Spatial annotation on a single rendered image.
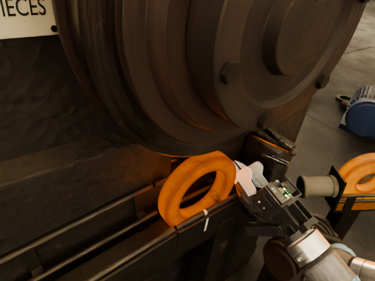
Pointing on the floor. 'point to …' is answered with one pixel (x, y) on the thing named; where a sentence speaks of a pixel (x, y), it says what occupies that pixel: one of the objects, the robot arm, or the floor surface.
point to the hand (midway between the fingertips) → (235, 167)
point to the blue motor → (360, 113)
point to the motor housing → (286, 271)
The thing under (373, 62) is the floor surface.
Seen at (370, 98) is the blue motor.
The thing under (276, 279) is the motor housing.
